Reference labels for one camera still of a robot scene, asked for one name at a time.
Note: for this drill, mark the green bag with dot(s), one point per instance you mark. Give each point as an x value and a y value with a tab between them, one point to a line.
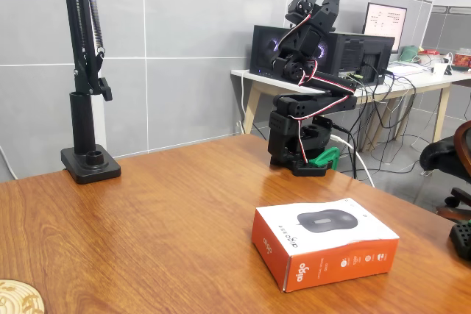
409	54

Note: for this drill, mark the computer monitor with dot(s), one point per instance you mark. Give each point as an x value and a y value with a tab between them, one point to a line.
386	16

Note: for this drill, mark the black computer case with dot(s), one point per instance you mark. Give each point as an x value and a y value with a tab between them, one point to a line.
360	53

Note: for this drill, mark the white desk wooden legs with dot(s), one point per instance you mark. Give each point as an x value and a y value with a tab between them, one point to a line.
434	82

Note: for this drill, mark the round wooden coaster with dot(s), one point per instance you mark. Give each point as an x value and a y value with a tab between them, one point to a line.
18	299

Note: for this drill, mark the black perforated arm base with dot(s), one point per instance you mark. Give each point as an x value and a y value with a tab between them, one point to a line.
461	237

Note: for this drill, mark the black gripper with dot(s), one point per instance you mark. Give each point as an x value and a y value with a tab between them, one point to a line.
319	16

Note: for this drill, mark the red tin box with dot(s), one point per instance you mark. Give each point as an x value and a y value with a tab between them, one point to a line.
463	61

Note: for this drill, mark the orange white mouse box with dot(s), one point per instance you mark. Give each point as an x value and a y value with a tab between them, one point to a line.
331	235

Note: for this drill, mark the green table clamp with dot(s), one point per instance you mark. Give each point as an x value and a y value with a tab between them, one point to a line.
325	157

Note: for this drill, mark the black stand clamp base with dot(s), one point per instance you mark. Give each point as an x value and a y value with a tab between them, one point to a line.
82	123

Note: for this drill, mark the black office chair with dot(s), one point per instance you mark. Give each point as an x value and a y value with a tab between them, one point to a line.
441	156

